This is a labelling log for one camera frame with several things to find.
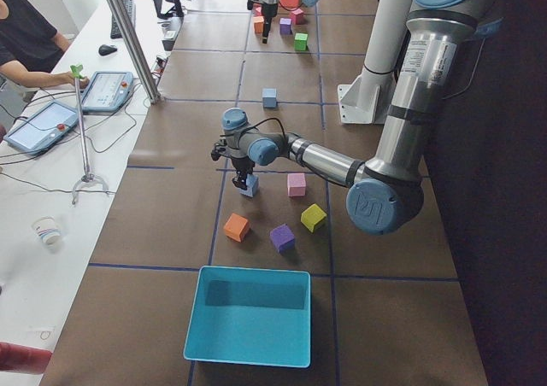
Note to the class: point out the green foam block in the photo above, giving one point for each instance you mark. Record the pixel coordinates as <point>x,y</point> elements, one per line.
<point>300,43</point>

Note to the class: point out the teach pendant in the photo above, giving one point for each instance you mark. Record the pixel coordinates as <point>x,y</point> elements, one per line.
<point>106,92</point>
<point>43,129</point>

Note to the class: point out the light blue block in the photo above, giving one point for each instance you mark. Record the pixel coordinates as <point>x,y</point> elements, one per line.
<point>269,98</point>
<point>252,186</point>

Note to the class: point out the aluminium frame post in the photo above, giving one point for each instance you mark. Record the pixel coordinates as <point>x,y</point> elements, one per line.
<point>135,50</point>

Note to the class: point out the purple foam block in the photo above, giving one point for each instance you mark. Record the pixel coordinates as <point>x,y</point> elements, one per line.
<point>285,26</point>
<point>282,238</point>

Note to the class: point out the purple foam block right side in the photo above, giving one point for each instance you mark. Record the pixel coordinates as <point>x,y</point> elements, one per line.
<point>285,26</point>

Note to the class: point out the metal reacher grabber tool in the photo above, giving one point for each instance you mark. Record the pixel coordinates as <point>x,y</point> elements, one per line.
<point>88,179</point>

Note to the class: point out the red foam block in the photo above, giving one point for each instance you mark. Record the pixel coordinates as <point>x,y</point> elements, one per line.
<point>297,16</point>

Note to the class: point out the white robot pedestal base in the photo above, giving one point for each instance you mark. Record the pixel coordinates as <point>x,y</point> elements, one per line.
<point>366,100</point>

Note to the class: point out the orange foam block left side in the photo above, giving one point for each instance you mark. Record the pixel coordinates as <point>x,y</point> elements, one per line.
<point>236,227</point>

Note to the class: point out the pink foam block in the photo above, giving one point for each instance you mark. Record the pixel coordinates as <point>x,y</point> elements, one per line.
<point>296,184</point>

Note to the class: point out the teal plastic bin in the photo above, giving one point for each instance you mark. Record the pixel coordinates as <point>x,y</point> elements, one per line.
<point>251,316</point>

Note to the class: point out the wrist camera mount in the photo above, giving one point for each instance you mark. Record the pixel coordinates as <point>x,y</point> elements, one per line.
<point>252,4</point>
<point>220,149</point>

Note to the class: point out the yellow foam block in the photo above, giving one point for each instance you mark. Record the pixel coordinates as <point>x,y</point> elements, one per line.
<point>313,217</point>

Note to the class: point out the near teach pendant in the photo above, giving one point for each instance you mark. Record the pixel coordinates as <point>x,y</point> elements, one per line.
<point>43,129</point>

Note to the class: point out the far teach pendant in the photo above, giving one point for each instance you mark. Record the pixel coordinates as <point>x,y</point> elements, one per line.
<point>106,92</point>

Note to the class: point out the seated person black shirt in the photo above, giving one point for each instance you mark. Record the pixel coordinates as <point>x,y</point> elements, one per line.
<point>31,47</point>

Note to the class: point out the black computer mouse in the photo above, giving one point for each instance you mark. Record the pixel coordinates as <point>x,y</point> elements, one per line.
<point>106,49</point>

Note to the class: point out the red object at edge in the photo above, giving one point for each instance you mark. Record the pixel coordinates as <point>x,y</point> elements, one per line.
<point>24,359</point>

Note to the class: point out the purple foam block left side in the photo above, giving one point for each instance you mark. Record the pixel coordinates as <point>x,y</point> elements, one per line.
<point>282,238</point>

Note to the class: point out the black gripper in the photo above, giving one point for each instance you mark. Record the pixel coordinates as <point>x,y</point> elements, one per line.
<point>242,165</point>
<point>268,11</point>

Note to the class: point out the paper cup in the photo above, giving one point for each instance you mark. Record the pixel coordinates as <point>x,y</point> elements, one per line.
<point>48,232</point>

